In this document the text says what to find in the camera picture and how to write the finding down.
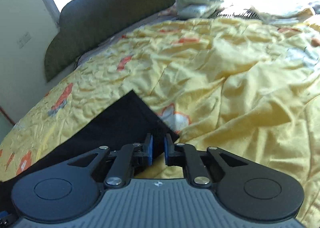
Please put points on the yellow carrot print quilt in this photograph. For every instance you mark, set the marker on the yellow carrot print quilt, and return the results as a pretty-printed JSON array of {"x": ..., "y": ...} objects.
[{"x": 247, "y": 87}]

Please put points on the green quilted headboard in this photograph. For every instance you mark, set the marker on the green quilted headboard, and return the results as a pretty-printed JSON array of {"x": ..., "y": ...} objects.
[{"x": 84, "y": 24}]

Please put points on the white wall socket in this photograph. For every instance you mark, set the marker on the white wall socket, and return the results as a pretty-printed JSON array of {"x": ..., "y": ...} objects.
[{"x": 23, "y": 40}]

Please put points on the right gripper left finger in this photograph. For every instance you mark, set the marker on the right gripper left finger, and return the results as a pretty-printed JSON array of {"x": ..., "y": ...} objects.
[{"x": 148, "y": 150}]

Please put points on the black pants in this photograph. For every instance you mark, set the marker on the black pants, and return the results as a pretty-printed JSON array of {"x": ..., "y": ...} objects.
[{"x": 127, "y": 120}]

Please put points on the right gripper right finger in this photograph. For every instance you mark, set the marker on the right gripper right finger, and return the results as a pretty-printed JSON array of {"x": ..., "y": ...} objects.
[{"x": 169, "y": 150}]

